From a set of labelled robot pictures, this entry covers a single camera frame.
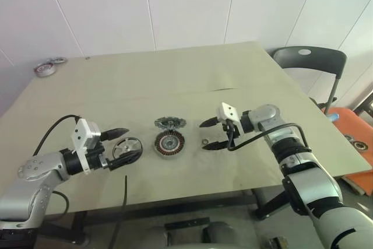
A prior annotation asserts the black folding chair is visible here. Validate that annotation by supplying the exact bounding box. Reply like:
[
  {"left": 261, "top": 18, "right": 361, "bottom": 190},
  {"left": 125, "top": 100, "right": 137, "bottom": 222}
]
[{"left": 272, "top": 45, "right": 348, "bottom": 115}]

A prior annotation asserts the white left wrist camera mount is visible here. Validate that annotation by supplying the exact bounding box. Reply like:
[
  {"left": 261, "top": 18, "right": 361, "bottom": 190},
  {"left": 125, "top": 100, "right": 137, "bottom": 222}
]
[{"left": 71, "top": 118, "right": 103, "bottom": 173}]

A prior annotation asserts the silver spoked rotor wheel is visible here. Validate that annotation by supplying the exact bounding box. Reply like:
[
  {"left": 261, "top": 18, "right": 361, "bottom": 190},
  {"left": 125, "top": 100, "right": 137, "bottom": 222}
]
[{"left": 112, "top": 136, "right": 144, "bottom": 162}]

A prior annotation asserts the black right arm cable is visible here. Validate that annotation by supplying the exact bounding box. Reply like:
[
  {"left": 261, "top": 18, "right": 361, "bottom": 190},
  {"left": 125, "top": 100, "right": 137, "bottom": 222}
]
[{"left": 226, "top": 123, "right": 311, "bottom": 152}]

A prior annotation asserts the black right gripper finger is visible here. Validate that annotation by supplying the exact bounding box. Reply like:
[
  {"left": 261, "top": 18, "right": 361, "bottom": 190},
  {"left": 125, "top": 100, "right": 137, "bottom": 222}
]
[
  {"left": 202, "top": 141, "right": 230, "bottom": 152},
  {"left": 199, "top": 116, "right": 219, "bottom": 129}
]

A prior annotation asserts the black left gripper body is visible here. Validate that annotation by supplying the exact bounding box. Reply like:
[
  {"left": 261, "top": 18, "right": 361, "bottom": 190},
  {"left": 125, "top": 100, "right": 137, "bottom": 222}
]
[{"left": 86, "top": 141, "right": 117, "bottom": 171}]

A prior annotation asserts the black table frame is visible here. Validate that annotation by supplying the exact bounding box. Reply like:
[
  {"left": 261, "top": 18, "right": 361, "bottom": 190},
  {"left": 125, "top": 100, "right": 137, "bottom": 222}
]
[{"left": 37, "top": 187, "right": 295, "bottom": 246}]

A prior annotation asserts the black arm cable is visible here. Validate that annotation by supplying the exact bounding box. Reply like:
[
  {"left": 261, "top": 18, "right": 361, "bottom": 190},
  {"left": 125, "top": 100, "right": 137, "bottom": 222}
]
[
  {"left": 226, "top": 123, "right": 311, "bottom": 152},
  {"left": 32, "top": 114, "right": 81, "bottom": 223}
]

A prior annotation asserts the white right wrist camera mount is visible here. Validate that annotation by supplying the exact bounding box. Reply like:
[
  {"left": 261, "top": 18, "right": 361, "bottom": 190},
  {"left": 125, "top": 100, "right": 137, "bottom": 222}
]
[{"left": 215, "top": 101, "right": 244, "bottom": 139}]

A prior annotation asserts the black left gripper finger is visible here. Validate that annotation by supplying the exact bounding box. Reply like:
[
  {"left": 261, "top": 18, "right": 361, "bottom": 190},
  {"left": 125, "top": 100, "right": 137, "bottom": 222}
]
[
  {"left": 100, "top": 128, "right": 131, "bottom": 142},
  {"left": 107, "top": 150, "right": 143, "bottom": 171}
]

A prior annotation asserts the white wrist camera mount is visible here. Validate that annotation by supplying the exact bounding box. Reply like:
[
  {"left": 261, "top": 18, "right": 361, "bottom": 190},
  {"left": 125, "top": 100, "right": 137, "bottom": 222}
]
[
  {"left": 71, "top": 118, "right": 103, "bottom": 173},
  {"left": 215, "top": 101, "right": 244, "bottom": 139}
]

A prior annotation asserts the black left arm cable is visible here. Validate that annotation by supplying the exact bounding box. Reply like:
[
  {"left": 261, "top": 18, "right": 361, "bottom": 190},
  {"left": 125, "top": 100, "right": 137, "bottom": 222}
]
[{"left": 32, "top": 114, "right": 81, "bottom": 223}]

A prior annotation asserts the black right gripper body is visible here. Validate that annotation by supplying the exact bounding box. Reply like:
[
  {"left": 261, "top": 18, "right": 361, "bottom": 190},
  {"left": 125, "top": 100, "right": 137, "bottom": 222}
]
[{"left": 221, "top": 119, "right": 244, "bottom": 142}]

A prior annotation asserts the black flat bar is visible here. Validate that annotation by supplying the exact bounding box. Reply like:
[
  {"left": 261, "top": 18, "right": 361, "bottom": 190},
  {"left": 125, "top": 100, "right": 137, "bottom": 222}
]
[{"left": 164, "top": 216, "right": 211, "bottom": 231}]

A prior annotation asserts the grey motor end cover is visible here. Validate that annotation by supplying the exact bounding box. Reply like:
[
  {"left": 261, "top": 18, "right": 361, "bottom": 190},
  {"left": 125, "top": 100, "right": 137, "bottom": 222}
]
[{"left": 153, "top": 116, "right": 187, "bottom": 132}]

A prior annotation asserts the black strap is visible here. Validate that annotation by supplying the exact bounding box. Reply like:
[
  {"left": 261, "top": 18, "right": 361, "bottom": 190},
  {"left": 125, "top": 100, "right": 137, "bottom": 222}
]
[{"left": 112, "top": 174, "right": 129, "bottom": 249}]

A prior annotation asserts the motor stator with copper windings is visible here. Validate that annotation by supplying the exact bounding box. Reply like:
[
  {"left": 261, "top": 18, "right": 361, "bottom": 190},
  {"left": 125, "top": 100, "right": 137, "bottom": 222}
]
[{"left": 152, "top": 131, "right": 185, "bottom": 160}]

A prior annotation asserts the orange cloth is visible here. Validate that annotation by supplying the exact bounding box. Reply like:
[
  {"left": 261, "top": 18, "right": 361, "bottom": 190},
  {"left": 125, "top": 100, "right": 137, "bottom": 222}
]
[{"left": 323, "top": 106, "right": 373, "bottom": 196}]

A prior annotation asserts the metal ball bearing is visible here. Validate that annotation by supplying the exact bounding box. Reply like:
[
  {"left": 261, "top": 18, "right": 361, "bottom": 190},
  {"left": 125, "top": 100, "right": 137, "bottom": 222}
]
[{"left": 351, "top": 139, "right": 370, "bottom": 151}]

